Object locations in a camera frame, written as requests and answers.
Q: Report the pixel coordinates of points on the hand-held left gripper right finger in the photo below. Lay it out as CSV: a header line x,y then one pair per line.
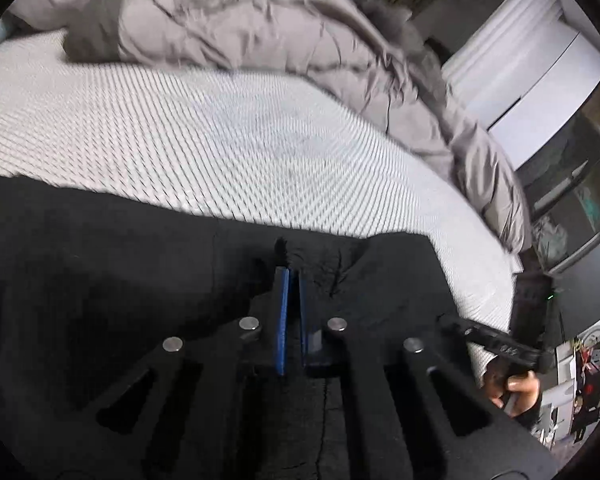
x,y
303,320

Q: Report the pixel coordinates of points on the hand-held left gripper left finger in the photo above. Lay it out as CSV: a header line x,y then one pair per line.
x,y
281,320

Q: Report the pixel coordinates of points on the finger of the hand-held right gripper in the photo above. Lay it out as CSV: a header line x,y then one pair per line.
x,y
457,325

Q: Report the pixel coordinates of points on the black pants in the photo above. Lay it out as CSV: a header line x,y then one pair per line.
x,y
105,260

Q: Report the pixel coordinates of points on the person's right hand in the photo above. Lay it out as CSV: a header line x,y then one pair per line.
x,y
517,392

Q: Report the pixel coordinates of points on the white cluttered shelf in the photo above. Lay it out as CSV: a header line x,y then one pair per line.
x,y
585,375

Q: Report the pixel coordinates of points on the dark glass door cabinet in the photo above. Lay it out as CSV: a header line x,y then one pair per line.
x,y
580,185

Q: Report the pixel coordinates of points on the white textured mattress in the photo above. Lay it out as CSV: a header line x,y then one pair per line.
x,y
180,135

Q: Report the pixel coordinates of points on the white wardrobe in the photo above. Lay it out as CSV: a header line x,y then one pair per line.
x,y
530,85

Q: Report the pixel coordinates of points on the grey duvet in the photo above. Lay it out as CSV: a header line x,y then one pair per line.
x,y
260,25

